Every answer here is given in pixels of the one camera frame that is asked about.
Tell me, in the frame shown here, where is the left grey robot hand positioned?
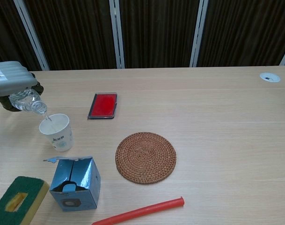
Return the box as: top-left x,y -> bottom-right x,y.
0,61 -> 44,112

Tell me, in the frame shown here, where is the clear plastic water bottle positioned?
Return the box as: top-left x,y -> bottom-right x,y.
8,88 -> 49,120

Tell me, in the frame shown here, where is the small white paper cup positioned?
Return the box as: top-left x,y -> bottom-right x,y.
38,113 -> 74,152

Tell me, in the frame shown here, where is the red ink pad case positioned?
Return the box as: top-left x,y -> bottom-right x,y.
87,92 -> 118,120

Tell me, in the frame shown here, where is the green and yellow sponge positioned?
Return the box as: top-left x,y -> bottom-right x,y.
0,176 -> 50,225

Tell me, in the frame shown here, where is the open blue cardboard box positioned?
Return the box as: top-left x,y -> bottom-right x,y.
43,155 -> 102,212

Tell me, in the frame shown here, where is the round woven rattan coaster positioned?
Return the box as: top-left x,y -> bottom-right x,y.
115,131 -> 177,185

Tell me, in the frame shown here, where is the red plastic tube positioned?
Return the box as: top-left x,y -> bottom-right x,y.
91,196 -> 185,225

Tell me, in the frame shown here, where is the white desk cable grommet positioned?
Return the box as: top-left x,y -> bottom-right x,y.
259,72 -> 281,83

